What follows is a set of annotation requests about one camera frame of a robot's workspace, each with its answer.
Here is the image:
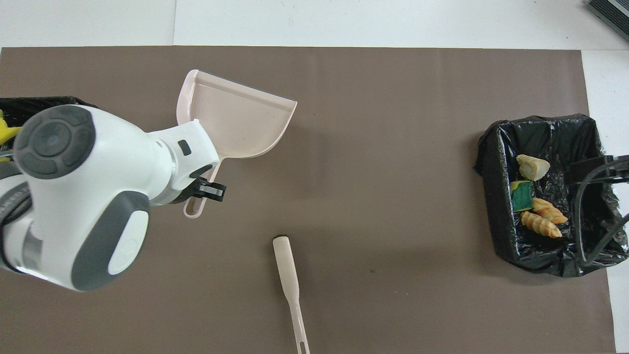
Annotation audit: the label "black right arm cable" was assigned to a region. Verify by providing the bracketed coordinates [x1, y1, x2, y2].
[574, 165, 629, 268]

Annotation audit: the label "green yellow sponge piece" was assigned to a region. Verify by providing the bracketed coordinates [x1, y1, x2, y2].
[510, 180, 535, 212]

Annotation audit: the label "beige plastic dustpan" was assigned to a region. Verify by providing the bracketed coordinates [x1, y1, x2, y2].
[176, 69, 298, 219]

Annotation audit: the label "beige hand brush black bristles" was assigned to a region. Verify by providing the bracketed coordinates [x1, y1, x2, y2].
[273, 236, 311, 354]

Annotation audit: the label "pale flaky bread piece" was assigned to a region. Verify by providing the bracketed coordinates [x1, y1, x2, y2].
[516, 154, 551, 181]

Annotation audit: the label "notched yellow sponge piece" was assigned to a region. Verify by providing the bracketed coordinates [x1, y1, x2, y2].
[0, 111, 23, 146]

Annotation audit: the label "orange striped croissant piece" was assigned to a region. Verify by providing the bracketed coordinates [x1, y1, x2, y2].
[532, 198, 569, 225]
[521, 211, 563, 239]

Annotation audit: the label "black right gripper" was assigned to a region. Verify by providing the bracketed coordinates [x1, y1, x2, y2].
[569, 154, 629, 181]

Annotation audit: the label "brown table mat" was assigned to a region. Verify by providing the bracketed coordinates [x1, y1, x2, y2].
[0, 46, 617, 354]

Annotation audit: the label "black bagged bin pink spot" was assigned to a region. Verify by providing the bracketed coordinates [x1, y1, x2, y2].
[0, 96, 99, 170]

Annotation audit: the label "grey ribbed object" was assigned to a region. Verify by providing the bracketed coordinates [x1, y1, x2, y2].
[587, 0, 629, 42]

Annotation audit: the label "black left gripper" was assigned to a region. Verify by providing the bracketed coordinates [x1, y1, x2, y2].
[190, 179, 228, 202]

